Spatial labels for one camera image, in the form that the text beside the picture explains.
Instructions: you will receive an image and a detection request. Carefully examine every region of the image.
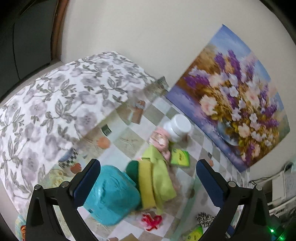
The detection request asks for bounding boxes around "red pink yarn flower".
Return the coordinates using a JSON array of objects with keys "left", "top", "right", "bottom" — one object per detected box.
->
[{"left": 140, "top": 213, "right": 163, "bottom": 232}]

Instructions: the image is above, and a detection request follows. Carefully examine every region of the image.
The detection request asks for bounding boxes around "yellow green sponge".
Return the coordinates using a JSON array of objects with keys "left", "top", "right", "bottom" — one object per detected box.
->
[{"left": 125, "top": 160, "right": 156, "bottom": 210}]

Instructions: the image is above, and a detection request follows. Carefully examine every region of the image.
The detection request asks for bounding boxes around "black white spotted cloth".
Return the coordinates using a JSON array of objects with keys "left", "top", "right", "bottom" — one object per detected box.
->
[{"left": 196, "top": 212, "right": 215, "bottom": 228}]

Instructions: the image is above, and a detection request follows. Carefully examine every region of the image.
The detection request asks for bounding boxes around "mint white storage tray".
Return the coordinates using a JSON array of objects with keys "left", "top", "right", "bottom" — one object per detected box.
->
[{"left": 174, "top": 178, "right": 220, "bottom": 240}]

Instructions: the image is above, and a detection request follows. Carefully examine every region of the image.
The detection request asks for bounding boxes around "teal plastic toy case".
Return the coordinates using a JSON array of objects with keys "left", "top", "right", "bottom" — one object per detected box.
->
[{"left": 83, "top": 165, "right": 140, "bottom": 226}]

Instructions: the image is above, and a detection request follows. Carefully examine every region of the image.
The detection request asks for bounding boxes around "small green tissue pack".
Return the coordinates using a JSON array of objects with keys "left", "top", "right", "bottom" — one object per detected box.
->
[{"left": 170, "top": 148, "right": 190, "bottom": 167}]

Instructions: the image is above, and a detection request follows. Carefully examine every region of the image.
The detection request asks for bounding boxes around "lime green cloth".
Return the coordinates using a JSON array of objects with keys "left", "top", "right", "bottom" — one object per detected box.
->
[{"left": 142, "top": 145, "right": 177, "bottom": 215}]

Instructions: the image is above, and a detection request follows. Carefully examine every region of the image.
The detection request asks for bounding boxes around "grey floral tablecloth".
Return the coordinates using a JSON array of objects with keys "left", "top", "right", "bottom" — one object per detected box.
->
[{"left": 1, "top": 51, "right": 155, "bottom": 215}]

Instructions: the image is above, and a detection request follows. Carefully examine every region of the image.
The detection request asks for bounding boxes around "white capped plastic bottle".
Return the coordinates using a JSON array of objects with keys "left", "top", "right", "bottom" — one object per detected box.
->
[{"left": 163, "top": 114, "right": 192, "bottom": 143}]

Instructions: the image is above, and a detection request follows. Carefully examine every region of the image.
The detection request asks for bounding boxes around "floral painting canvas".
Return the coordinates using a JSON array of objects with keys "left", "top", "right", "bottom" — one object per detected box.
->
[{"left": 166, "top": 26, "right": 290, "bottom": 172}]

